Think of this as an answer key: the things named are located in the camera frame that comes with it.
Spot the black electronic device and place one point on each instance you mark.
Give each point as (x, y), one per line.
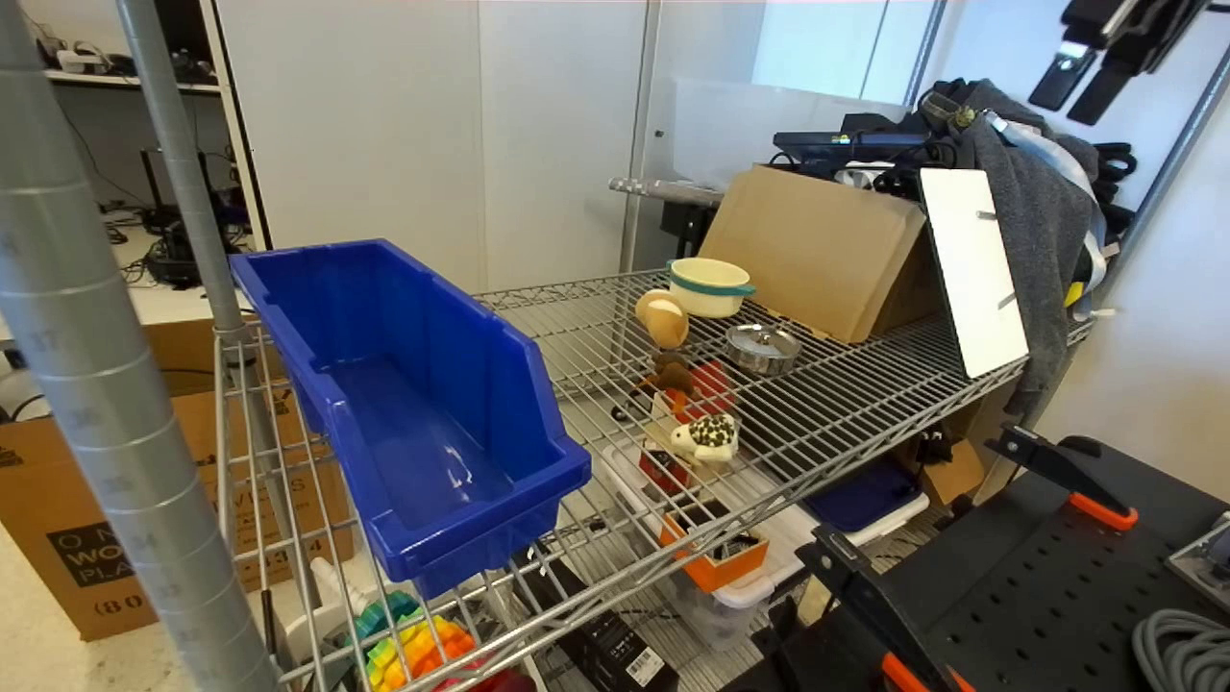
(826, 144)

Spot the black box with label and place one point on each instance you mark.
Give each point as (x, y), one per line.
(605, 644)

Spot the shelf with electronics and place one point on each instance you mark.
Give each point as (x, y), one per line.
(125, 77)

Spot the blue lidded container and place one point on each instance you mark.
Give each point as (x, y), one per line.
(865, 500)

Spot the small brown plush toy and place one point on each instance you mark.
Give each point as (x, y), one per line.
(673, 375)

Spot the silver metal rod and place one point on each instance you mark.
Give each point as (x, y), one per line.
(668, 191)

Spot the large brown cardboard box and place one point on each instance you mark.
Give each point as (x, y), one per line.
(58, 519)

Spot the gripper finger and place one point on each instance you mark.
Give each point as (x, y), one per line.
(1060, 79)
(1103, 94)

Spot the grey cloth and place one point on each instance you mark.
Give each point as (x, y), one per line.
(1043, 221)

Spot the blue plastic bin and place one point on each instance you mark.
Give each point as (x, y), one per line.
(423, 432)

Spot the red block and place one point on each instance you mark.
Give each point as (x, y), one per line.
(713, 384)

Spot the black and orange clamp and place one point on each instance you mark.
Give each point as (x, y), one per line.
(870, 601)
(1057, 471)

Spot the tan wooden egg toy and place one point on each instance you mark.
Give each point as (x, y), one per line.
(663, 317)

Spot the orange box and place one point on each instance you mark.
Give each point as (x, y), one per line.
(721, 569)

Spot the white plastic bottle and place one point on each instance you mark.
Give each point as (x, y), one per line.
(327, 605)

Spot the tan cardboard box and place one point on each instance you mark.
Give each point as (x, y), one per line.
(817, 250)

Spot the white board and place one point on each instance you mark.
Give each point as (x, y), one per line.
(975, 269)

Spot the white turtle plush toy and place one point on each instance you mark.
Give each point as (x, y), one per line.
(706, 437)

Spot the rainbow coloured toy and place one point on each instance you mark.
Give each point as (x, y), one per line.
(413, 649)

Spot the silver metal pot lid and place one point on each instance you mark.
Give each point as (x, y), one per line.
(762, 349)

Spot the small brown cardboard box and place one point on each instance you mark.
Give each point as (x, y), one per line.
(951, 471)

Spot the cream pot with teal rim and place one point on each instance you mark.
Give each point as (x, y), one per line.
(709, 288)

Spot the clear plastic storage tub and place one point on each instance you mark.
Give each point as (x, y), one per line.
(759, 591)

